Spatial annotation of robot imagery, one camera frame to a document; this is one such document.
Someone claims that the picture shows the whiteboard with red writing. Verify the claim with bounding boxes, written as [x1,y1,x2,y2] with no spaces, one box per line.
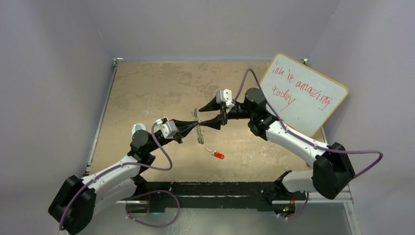
[260,53,349,137]

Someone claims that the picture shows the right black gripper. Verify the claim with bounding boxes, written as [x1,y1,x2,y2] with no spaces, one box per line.
[199,94,254,131]

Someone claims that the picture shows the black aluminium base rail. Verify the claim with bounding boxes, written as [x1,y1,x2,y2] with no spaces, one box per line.
[115,181,307,215]

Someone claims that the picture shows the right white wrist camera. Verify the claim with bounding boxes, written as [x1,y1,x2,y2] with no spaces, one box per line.
[215,89,234,110]

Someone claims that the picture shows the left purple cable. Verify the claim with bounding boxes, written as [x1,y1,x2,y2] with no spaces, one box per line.
[58,120,181,232]

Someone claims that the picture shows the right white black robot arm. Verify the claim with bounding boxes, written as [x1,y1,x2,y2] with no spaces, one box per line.
[199,88,355,200]

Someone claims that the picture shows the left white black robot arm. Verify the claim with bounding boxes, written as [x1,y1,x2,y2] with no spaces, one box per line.
[48,118,199,235]

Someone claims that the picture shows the silver disc with keyrings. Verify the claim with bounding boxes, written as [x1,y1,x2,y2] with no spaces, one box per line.
[192,108,205,144]

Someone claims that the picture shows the keys with red green tags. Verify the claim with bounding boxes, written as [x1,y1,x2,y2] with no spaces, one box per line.
[206,148,225,159]

